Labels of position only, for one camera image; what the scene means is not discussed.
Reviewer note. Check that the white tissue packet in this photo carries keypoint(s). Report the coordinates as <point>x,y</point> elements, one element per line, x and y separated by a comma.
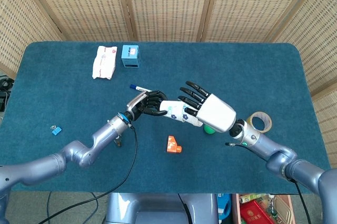
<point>104,62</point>

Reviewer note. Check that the white patterned tube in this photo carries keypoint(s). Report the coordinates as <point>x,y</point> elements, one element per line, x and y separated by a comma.
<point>171,108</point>

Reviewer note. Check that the small light blue box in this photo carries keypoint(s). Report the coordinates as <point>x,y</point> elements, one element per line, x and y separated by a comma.
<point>130,55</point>

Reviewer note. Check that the blue table cloth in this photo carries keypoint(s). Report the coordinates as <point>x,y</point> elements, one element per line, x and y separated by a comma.
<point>79,102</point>

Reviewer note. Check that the silver robot torso base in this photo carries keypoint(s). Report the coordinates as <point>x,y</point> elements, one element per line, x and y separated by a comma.
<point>158,209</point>

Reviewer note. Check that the black electronic device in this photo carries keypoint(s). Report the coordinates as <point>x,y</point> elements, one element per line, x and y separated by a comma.
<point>4,97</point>

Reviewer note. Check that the blue binder clip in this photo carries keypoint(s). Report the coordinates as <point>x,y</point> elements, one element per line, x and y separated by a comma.
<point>56,130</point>

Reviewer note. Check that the yellow packing tape roll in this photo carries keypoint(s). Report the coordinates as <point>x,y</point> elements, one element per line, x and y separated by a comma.
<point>268,125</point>

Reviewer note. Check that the orange toy building block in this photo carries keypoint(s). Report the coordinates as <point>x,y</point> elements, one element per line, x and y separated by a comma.
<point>172,146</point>

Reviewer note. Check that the blue whiteboard marker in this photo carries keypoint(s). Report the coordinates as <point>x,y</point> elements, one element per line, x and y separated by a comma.
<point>139,87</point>

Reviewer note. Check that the red gift box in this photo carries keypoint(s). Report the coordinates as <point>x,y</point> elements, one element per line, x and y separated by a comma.
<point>256,212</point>

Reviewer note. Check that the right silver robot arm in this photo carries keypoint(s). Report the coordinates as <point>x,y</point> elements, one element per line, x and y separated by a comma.
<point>279,155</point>

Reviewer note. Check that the green ball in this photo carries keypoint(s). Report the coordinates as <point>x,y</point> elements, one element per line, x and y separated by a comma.
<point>209,130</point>

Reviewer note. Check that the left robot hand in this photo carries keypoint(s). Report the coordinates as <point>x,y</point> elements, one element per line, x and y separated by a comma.
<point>137,101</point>

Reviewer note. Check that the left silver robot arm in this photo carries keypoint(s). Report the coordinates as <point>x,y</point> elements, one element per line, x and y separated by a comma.
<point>105,134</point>

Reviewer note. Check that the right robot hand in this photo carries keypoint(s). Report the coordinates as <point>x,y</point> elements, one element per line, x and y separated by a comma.
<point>217,113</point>

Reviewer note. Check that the blue plastic container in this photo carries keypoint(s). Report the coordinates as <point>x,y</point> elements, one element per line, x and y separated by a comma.
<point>223,206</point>

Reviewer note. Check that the wicker folding screen panel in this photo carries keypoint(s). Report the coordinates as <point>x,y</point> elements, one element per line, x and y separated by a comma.
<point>18,23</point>
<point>316,50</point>
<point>168,2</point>
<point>252,5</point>
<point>79,2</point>

